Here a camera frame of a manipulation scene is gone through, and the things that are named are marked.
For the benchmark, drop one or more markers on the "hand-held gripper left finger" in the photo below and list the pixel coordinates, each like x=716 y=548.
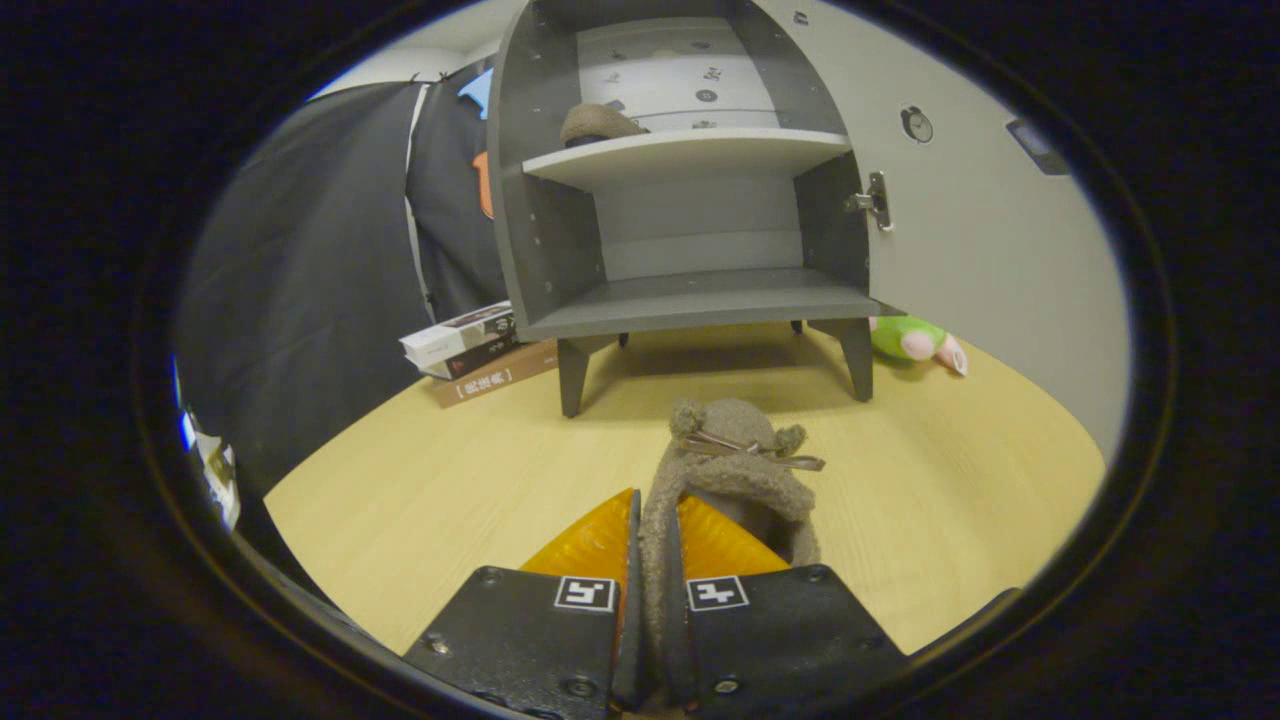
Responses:
x=520 y=640

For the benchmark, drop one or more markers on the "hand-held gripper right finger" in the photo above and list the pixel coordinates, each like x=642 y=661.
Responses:
x=780 y=640

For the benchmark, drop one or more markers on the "brown fuzzy shoe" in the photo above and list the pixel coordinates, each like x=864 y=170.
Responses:
x=735 y=480
x=600 y=122

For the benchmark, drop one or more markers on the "grey shoe cabinet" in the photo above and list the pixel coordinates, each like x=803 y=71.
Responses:
x=700 y=300

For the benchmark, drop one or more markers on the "beige shoe cabinet door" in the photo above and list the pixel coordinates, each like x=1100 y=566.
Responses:
x=980 y=250

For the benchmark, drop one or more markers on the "brown book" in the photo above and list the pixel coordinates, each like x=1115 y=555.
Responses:
x=500 y=378

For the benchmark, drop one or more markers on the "dark book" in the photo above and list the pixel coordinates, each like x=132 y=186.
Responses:
x=480 y=358

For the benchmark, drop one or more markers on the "pink and green plush toy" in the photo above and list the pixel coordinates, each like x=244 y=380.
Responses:
x=905 y=338

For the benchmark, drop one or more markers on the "white board with small parts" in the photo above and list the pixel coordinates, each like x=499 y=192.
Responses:
x=222 y=485

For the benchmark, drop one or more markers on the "black backdrop cloth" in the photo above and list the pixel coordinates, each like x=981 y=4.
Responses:
x=300 y=280

